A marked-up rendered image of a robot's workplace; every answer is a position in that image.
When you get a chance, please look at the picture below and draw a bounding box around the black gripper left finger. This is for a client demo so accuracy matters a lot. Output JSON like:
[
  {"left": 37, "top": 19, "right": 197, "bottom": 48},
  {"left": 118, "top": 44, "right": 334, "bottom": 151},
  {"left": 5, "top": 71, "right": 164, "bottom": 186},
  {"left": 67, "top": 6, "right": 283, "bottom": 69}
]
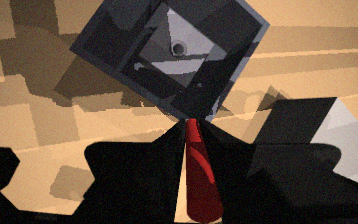
[{"left": 84, "top": 119, "right": 186, "bottom": 222}]

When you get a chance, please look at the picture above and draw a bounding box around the red peg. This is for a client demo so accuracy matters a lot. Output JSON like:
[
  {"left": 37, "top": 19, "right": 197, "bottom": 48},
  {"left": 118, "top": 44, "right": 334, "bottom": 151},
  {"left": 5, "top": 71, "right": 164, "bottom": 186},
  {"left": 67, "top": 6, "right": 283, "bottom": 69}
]
[{"left": 185, "top": 118, "right": 224, "bottom": 223}]

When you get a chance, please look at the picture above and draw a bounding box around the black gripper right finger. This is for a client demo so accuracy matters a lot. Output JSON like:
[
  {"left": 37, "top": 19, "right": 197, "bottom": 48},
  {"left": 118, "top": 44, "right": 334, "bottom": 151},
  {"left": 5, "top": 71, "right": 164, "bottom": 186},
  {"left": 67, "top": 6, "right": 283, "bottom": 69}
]
[{"left": 199, "top": 119, "right": 341, "bottom": 224}]

